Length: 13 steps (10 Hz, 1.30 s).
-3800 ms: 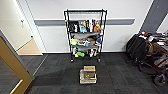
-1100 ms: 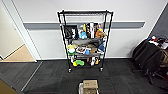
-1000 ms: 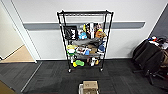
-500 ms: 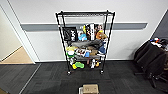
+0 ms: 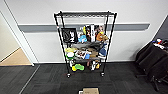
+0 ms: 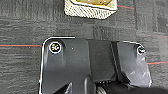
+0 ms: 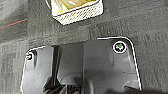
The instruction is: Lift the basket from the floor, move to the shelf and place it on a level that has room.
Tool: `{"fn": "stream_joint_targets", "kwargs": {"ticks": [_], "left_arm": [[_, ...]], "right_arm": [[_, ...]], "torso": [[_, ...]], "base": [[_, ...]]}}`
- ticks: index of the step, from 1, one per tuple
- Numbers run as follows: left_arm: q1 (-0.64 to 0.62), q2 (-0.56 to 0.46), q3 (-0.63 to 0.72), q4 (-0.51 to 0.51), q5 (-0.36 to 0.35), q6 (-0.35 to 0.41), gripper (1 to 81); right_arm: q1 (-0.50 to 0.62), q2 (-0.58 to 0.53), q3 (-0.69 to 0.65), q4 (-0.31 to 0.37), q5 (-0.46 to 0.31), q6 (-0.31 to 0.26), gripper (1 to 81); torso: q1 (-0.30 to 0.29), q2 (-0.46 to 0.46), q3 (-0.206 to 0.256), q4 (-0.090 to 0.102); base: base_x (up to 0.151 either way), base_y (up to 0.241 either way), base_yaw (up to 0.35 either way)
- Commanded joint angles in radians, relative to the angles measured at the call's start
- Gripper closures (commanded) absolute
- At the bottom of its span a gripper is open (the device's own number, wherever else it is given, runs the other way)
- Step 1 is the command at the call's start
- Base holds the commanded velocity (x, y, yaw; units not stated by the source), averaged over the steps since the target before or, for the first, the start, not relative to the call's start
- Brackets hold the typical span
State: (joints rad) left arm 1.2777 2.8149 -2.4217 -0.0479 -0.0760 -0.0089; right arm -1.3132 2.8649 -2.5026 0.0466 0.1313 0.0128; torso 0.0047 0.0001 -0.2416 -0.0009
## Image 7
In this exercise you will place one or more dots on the grey robot torso limb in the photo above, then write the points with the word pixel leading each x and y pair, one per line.
pixel 71 63

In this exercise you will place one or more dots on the yellow packet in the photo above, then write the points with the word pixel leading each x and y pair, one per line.
pixel 75 5

